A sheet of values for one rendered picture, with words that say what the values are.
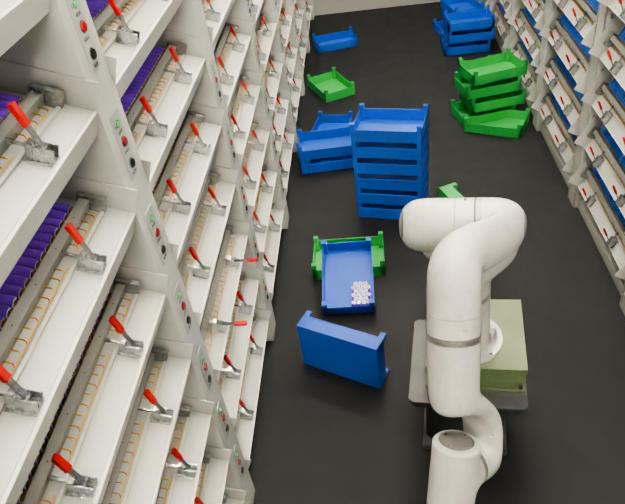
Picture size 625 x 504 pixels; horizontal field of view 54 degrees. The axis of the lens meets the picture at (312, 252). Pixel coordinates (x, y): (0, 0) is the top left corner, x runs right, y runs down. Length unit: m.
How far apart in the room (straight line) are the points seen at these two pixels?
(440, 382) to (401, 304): 1.40
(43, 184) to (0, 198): 0.06
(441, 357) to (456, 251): 0.18
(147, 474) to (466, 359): 0.62
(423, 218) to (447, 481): 0.46
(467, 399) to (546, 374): 1.19
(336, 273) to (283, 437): 0.74
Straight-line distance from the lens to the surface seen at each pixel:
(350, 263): 2.54
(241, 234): 2.04
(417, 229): 1.15
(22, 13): 0.94
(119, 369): 1.15
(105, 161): 1.12
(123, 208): 1.16
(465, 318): 1.03
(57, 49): 1.05
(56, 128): 1.02
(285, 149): 3.26
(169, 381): 1.37
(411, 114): 2.80
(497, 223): 1.11
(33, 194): 0.88
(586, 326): 2.44
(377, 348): 2.03
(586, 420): 2.17
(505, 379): 1.80
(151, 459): 1.27
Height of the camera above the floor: 1.72
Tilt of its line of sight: 39 degrees down
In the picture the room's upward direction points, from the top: 9 degrees counter-clockwise
